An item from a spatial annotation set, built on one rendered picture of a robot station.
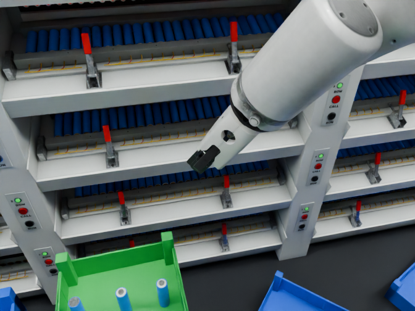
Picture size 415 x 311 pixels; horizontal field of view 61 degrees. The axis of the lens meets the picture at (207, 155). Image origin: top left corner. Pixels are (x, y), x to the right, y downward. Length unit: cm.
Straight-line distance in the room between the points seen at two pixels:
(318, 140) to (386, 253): 59
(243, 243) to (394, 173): 49
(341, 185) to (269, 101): 70
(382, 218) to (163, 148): 79
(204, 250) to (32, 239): 47
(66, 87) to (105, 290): 37
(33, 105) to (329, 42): 53
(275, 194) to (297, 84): 64
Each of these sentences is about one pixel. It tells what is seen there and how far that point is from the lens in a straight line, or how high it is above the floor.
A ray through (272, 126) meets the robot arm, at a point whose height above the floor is 75.
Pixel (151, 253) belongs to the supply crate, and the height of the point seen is 43.
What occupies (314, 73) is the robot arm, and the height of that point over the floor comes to 84.
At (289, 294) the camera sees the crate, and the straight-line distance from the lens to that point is 115.
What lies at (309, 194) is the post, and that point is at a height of 30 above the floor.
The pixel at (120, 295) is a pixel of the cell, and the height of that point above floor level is 47.
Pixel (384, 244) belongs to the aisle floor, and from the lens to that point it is 136.
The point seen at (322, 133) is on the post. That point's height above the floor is 51.
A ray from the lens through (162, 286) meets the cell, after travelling 61.
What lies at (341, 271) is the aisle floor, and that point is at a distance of 124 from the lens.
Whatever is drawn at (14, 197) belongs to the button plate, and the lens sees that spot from 85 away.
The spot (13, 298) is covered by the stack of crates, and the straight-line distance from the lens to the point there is 77.
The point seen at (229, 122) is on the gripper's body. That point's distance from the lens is 43.
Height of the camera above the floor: 99
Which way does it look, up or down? 40 degrees down
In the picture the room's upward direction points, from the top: straight up
